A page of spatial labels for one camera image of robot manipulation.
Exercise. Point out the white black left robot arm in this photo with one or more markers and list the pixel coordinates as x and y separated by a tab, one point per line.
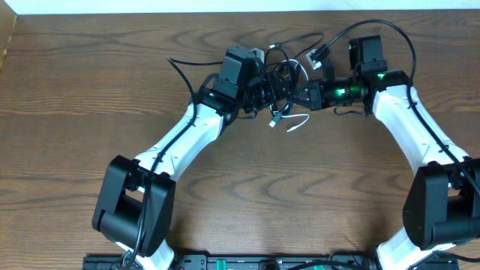
135	205

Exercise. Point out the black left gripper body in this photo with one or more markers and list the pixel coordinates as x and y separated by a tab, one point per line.
270	92

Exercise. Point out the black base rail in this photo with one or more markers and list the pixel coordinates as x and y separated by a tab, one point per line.
340	260

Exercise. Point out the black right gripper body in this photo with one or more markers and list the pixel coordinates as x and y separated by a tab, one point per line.
316	103

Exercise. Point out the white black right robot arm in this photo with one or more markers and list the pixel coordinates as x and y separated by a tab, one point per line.
442	206

